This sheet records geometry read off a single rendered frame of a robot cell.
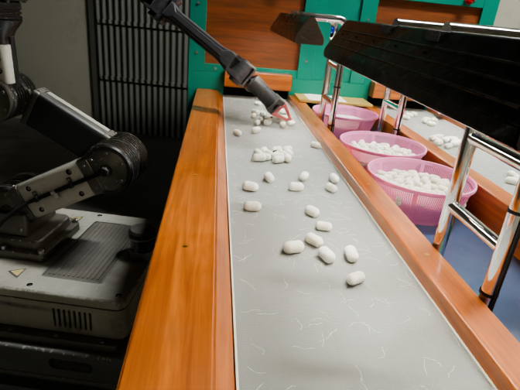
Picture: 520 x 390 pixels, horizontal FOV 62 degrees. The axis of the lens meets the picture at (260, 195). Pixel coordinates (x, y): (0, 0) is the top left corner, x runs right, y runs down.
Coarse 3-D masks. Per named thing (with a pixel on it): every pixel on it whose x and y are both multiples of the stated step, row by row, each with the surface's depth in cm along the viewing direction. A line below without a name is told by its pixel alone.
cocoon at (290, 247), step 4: (296, 240) 74; (284, 244) 73; (288, 244) 73; (292, 244) 73; (296, 244) 73; (300, 244) 73; (284, 248) 73; (288, 248) 72; (292, 248) 72; (296, 248) 73; (300, 248) 73; (288, 252) 73; (292, 252) 73; (296, 252) 73
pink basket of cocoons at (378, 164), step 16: (384, 160) 120; (400, 160) 122; (416, 160) 121; (448, 176) 117; (416, 192) 98; (464, 192) 110; (400, 208) 104; (416, 208) 102; (432, 208) 101; (432, 224) 104
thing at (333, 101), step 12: (300, 12) 135; (312, 12) 136; (336, 24) 151; (336, 72) 144; (324, 84) 160; (336, 84) 145; (324, 96) 159; (336, 96) 146; (324, 108) 163; (336, 108) 148
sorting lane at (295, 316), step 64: (256, 192) 97; (320, 192) 101; (256, 256) 72; (384, 256) 76; (256, 320) 57; (320, 320) 58; (384, 320) 59; (256, 384) 47; (320, 384) 48; (384, 384) 49; (448, 384) 50
